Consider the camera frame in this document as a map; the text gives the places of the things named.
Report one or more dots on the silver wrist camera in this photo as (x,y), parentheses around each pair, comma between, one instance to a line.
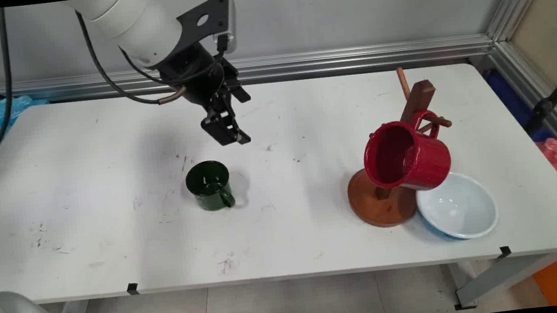
(232,18)

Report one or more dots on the aluminium frame rail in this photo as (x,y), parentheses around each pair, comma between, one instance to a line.
(351,57)

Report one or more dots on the wooden mug tree stand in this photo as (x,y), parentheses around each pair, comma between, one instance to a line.
(380,208)

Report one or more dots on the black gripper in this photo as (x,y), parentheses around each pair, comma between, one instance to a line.
(194,75)

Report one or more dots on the red enamel mug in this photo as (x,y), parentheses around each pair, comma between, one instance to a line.
(427,162)

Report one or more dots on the blue plastic crate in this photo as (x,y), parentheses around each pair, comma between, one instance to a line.
(505,94)

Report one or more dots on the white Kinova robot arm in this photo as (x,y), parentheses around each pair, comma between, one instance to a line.
(132,22)

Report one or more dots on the black tape marker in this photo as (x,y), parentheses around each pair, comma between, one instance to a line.
(132,288)
(505,252)

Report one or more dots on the dark green enamel mug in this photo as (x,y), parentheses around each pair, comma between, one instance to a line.
(208,199)

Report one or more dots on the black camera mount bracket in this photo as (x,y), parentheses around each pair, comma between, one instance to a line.
(216,11)

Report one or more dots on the white and blue bowl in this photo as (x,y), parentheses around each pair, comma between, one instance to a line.
(457,206)

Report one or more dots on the black tripod stand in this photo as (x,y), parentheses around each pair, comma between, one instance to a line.
(542,106)

